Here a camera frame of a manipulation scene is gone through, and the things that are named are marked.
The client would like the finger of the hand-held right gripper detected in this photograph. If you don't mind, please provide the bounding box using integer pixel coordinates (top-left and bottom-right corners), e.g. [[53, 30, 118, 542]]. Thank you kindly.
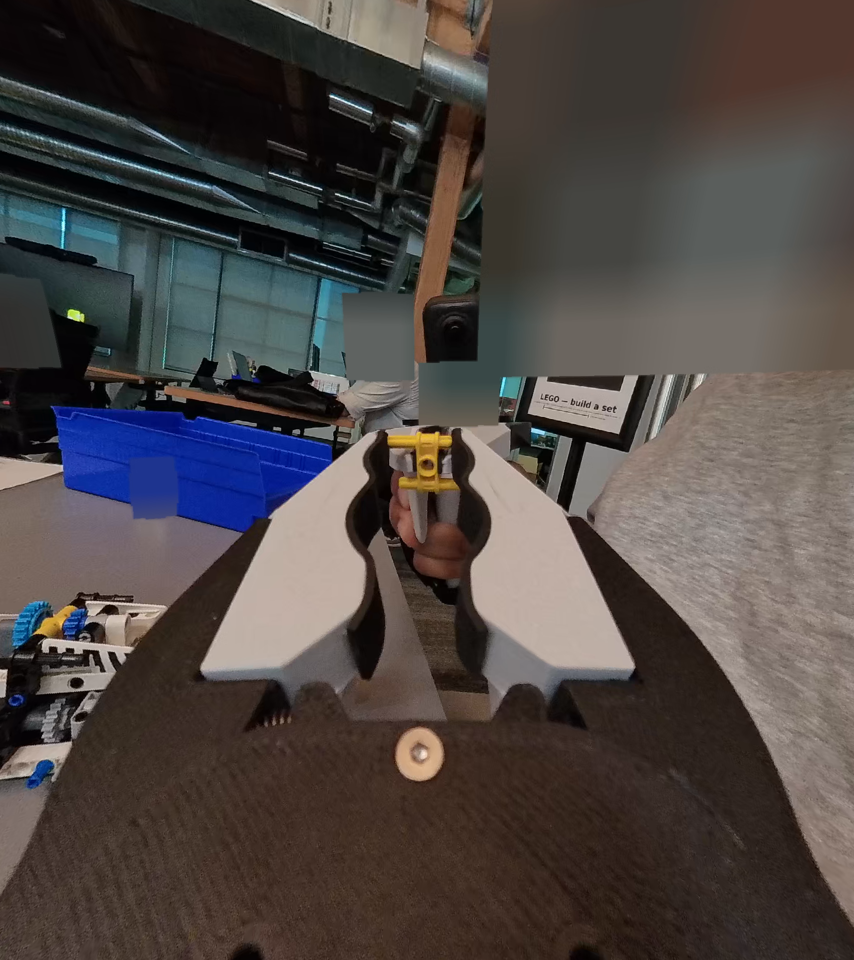
[[433, 448, 467, 530], [394, 448, 434, 546]]

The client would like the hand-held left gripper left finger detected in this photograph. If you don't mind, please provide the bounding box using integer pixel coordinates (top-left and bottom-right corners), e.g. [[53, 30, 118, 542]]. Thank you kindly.
[[200, 429, 388, 699]]

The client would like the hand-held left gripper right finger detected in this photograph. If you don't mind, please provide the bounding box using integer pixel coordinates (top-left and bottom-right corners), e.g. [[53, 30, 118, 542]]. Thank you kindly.
[[451, 427, 636, 697]]

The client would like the yellow lego connector piece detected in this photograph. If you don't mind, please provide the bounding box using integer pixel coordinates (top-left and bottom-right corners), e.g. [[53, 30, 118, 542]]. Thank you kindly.
[[387, 431, 461, 492]]

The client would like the zebra striped lego plane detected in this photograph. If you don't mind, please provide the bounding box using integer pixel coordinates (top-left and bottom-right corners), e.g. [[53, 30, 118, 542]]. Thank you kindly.
[[0, 591, 170, 802]]

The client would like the person's right hand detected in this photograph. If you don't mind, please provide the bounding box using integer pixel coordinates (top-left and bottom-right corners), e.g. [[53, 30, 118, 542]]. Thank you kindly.
[[388, 491, 474, 585]]

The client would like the blue plastic bin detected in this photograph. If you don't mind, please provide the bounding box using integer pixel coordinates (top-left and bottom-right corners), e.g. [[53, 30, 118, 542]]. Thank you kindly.
[[52, 405, 335, 535]]

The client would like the black bag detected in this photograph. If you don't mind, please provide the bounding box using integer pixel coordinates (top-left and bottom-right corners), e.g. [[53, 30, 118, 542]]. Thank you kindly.
[[226, 363, 347, 419]]

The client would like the wooden edged desk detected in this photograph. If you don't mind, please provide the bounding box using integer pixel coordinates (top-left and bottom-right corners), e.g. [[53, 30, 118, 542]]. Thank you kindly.
[[163, 382, 358, 436]]

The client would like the black monitor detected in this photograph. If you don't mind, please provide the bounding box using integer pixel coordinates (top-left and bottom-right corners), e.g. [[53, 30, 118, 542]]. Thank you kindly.
[[0, 234, 137, 355]]

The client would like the wooden support post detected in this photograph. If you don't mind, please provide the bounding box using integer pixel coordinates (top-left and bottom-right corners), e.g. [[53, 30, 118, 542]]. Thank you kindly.
[[412, 0, 494, 365]]

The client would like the silver air duct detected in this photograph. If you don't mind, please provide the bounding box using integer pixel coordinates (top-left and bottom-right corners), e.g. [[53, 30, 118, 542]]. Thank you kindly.
[[418, 41, 489, 112]]

